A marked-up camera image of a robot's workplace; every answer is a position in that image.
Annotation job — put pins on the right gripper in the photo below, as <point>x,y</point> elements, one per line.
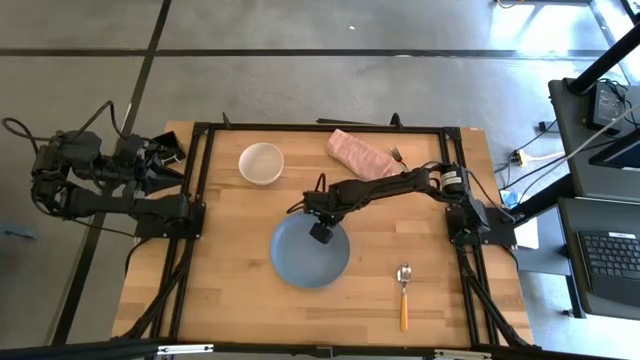
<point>326,206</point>

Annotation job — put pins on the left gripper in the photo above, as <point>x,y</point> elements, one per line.
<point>132,160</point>

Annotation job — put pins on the blue plate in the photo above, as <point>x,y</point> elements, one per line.
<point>300,262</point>

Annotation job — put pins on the white ribbed bowl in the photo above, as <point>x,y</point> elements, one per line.
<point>261,162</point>

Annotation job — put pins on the metal fork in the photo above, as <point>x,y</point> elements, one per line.
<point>396,152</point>

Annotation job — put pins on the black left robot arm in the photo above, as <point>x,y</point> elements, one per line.
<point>100,205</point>

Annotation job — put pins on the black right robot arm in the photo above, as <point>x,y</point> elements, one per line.
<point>390,185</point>

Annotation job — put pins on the pink folded napkin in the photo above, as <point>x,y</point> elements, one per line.
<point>357,155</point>

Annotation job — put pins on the blue and white packet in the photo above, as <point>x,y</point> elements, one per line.
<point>510,199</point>

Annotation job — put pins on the white paper sheet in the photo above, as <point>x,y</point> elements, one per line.
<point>526,234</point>

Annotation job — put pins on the black rig beam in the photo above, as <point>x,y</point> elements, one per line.
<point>75,350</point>

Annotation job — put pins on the white power strip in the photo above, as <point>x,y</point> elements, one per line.
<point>521,157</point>

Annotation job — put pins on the black diagonal strut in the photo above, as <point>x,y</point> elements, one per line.
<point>545,197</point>

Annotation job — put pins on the grey side desk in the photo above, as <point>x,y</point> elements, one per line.
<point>575,170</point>

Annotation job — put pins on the laptop keyboard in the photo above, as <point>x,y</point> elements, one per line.
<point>610,260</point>

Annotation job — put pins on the black flat screen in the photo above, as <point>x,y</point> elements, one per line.
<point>620,150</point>

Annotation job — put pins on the black power adapter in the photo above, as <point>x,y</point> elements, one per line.
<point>605,105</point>

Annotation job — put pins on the thick black diagonal pole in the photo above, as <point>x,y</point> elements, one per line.
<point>605,60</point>

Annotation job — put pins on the black aluminium table frame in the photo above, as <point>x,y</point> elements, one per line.
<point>280,127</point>

